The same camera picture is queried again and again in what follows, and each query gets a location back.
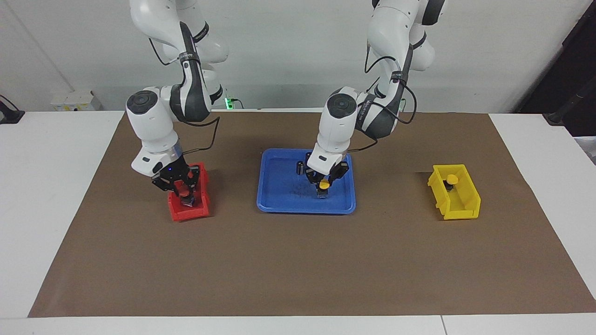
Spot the red plastic bin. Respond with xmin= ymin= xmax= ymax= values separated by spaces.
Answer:
xmin=168 ymin=162 xmax=211 ymax=222

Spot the blue plastic tray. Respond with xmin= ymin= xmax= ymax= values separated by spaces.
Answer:
xmin=257 ymin=148 xmax=357 ymax=214

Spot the brown paper mat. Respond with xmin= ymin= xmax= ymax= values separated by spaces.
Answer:
xmin=28 ymin=111 xmax=596 ymax=318

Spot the yellow plastic bin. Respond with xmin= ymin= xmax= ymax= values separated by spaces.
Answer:
xmin=427 ymin=164 xmax=481 ymax=221

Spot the black equipment stand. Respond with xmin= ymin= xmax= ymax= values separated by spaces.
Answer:
xmin=515 ymin=0 xmax=596 ymax=136

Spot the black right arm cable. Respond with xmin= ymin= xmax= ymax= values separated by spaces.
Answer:
xmin=148 ymin=37 xmax=221 ymax=155

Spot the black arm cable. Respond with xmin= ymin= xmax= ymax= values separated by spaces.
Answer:
xmin=347 ymin=41 xmax=418 ymax=154
xmin=148 ymin=37 xmax=221 ymax=155

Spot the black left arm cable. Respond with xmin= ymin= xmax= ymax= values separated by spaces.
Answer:
xmin=347 ymin=41 xmax=418 ymax=154

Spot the white wall power box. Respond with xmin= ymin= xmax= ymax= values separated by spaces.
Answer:
xmin=50 ymin=91 xmax=96 ymax=112

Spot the black clamp mount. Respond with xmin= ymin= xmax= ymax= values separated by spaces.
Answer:
xmin=0 ymin=95 xmax=25 ymax=124

